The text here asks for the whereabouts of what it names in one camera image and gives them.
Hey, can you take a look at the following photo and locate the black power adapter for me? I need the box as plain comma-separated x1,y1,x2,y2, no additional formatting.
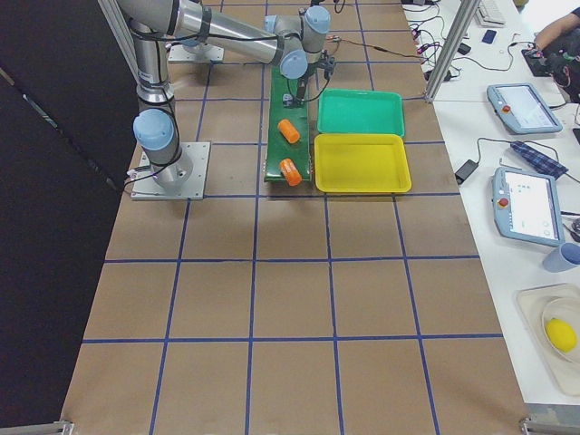
454,159,479,186

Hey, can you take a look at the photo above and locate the upper teach pendant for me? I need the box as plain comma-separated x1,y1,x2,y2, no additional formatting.
487,82,563,135

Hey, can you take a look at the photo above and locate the orange cylinder with white text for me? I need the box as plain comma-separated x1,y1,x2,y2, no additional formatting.
279,158,303,187

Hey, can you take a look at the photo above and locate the person hand at desk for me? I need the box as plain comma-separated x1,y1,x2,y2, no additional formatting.
534,14,579,51

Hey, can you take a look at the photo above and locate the light blue cup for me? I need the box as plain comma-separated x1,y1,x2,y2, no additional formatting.
542,243,580,273

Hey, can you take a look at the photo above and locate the beige tray with bowl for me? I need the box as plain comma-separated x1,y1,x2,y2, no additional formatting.
517,284,579,397

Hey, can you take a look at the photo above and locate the aluminium frame post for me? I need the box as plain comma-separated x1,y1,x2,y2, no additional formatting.
425,0,479,102

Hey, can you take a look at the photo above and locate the blue plaid cloth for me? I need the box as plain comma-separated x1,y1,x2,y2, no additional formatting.
510,140,568,179

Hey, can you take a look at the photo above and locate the plain orange cylinder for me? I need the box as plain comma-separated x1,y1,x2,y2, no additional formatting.
277,119,301,144

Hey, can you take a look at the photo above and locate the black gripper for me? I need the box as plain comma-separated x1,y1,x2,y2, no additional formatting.
294,50,335,105

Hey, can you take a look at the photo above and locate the lower teach pendant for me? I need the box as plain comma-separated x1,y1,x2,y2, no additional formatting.
492,167,565,247

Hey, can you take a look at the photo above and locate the yellow lemon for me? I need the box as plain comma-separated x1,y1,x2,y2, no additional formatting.
545,318,577,353

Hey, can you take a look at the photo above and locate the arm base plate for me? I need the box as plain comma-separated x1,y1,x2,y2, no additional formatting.
168,43,224,63
127,141,211,200

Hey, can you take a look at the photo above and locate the white keyboard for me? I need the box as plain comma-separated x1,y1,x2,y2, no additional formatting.
474,0,506,28

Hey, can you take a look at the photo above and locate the teach pendant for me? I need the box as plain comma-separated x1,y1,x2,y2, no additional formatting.
487,82,563,135
492,167,565,247

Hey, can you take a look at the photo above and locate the green plastic tray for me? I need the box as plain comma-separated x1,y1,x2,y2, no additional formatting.
317,89,405,137

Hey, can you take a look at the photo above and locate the green conveyor belt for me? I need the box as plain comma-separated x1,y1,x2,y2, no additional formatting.
264,67,312,182

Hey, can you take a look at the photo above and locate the dark blue phone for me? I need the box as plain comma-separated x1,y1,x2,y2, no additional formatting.
481,29,497,44

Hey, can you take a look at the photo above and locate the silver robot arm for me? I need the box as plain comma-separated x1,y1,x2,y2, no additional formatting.
117,1,334,172

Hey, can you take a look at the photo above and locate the yellow plastic tray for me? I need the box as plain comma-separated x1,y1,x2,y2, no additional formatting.
314,133,412,194

